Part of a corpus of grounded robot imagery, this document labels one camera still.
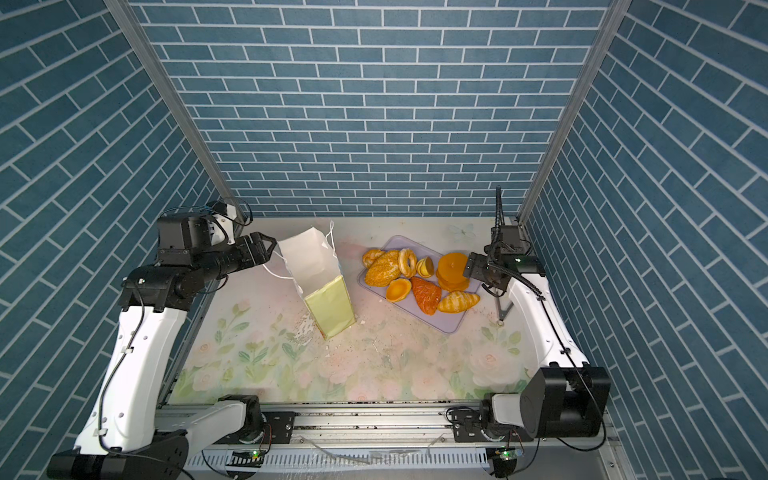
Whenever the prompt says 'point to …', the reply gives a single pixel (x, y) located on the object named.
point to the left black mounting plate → (277, 431)
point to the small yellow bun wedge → (425, 267)
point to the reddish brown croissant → (427, 294)
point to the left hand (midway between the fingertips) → (266, 242)
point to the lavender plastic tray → (422, 251)
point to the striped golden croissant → (455, 302)
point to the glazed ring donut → (407, 262)
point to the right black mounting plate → (471, 426)
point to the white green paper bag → (316, 269)
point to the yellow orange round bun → (398, 289)
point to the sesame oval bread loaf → (384, 270)
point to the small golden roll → (370, 256)
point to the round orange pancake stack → (450, 272)
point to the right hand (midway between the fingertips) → (478, 267)
